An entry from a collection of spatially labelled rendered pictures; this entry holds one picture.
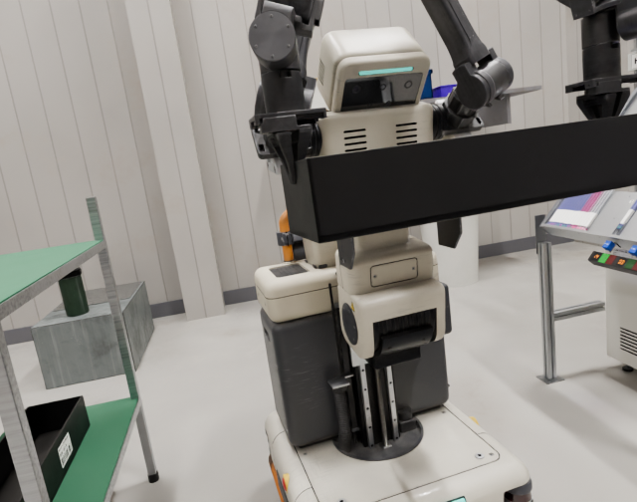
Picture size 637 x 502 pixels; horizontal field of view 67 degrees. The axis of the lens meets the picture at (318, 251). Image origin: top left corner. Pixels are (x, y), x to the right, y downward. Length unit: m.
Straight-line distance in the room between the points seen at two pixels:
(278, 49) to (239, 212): 3.49
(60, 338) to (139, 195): 1.41
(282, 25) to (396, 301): 0.69
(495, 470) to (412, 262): 0.60
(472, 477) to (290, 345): 0.58
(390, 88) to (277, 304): 0.64
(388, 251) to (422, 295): 0.13
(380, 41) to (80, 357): 2.63
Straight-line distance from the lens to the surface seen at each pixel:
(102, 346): 3.19
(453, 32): 1.13
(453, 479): 1.40
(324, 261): 1.39
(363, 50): 1.06
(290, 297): 1.34
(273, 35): 0.63
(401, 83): 1.09
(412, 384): 1.57
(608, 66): 0.98
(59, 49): 4.32
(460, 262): 3.84
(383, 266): 1.12
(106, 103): 4.18
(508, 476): 1.45
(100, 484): 1.55
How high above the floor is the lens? 1.13
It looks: 11 degrees down
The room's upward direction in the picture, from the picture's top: 8 degrees counter-clockwise
